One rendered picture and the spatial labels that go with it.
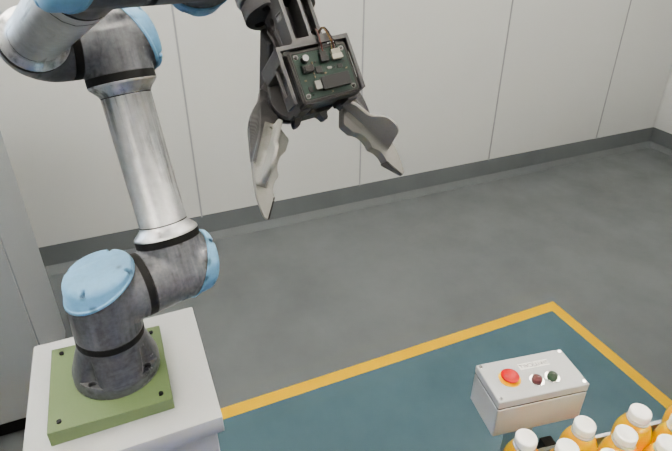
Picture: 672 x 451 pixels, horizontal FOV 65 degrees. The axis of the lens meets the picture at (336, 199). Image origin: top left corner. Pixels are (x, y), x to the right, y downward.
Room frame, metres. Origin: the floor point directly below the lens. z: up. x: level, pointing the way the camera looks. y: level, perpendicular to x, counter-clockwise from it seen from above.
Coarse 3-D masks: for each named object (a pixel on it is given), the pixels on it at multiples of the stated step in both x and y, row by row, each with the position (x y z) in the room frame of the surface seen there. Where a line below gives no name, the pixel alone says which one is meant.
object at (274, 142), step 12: (264, 132) 0.47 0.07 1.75; (276, 132) 0.45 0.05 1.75; (264, 144) 0.46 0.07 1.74; (276, 144) 0.44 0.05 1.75; (264, 156) 0.46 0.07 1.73; (276, 156) 0.42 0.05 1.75; (252, 168) 0.45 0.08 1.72; (264, 168) 0.44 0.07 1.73; (276, 168) 0.45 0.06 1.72; (264, 180) 0.43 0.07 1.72; (264, 192) 0.44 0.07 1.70; (264, 204) 0.43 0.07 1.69; (264, 216) 0.42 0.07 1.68
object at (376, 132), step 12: (348, 108) 0.51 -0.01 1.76; (360, 108) 0.50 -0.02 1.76; (348, 120) 0.51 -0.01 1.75; (360, 120) 0.50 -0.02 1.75; (372, 120) 0.49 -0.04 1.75; (384, 120) 0.48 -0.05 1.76; (348, 132) 0.51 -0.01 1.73; (360, 132) 0.50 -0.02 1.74; (372, 132) 0.50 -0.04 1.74; (384, 132) 0.49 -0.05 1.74; (396, 132) 0.48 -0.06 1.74; (372, 144) 0.50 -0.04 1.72; (384, 144) 0.50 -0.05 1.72; (384, 156) 0.50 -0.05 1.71; (396, 156) 0.50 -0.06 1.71; (396, 168) 0.49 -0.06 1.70
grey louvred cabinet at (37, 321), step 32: (0, 160) 1.86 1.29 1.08; (0, 192) 1.71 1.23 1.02; (0, 224) 1.58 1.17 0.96; (0, 256) 1.52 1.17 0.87; (32, 256) 1.85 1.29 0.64; (0, 288) 1.50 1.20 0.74; (32, 288) 1.69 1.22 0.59; (0, 320) 1.49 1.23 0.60; (32, 320) 1.55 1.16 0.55; (0, 352) 1.48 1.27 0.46; (32, 352) 1.51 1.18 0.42; (0, 384) 1.46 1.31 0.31; (0, 416) 1.44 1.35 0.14
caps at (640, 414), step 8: (632, 408) 0.70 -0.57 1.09; (640, 408) 0.70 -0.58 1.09; (648, 408) 0.70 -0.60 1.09; (632, 416) 0.68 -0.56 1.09; (640, 416) 0.68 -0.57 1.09; (648, 416) 0.68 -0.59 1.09; (640, 424) 0.67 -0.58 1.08; (656, 440) 0.63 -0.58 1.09; (664, 440) 0.63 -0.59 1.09; (656, 448) 0.62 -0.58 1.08; (664, 448) 0.61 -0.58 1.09
